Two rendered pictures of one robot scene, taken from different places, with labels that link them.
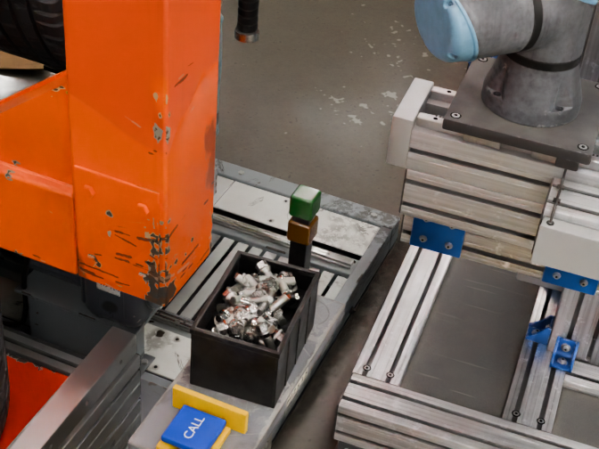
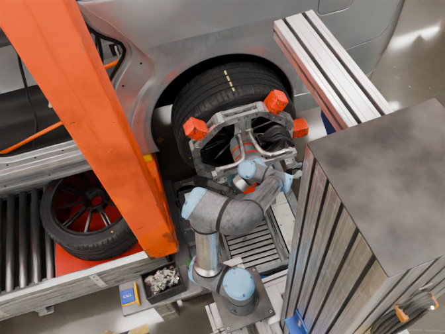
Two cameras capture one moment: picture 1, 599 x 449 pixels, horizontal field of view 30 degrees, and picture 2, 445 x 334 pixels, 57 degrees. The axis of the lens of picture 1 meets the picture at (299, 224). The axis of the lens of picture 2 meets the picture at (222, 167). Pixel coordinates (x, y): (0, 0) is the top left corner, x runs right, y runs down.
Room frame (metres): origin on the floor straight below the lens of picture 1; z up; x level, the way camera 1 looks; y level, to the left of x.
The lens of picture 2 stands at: (1.27, -0.77, 2.58)
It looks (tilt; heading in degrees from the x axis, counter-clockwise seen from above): 56 degrees down; 61
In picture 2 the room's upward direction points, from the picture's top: 9 degrees counter-clockwise
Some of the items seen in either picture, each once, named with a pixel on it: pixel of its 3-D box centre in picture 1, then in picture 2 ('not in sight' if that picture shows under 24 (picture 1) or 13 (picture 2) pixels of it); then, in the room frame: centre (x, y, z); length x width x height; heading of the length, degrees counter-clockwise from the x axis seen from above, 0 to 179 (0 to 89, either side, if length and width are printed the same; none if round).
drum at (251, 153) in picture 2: not in sight; (246, 156); (1.96, 0.22, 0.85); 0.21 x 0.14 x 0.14; 70
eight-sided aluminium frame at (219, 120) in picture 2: not in sight; (242, 145); (1.99, 0.29, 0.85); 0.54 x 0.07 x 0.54; 160
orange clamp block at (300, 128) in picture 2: not in sight; (298, 128); (2.29, 0.18, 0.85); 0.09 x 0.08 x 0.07; 160
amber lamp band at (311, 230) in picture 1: (302, 227); not in sight; (1.43, -0.01, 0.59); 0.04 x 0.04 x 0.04; 70
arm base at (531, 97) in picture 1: (537, 72); (240, 294); (1.50, -0.34, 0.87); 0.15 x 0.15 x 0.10
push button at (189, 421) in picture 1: (193, 432); (128, 296); (1.08, 0.12, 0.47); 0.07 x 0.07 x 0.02; 70
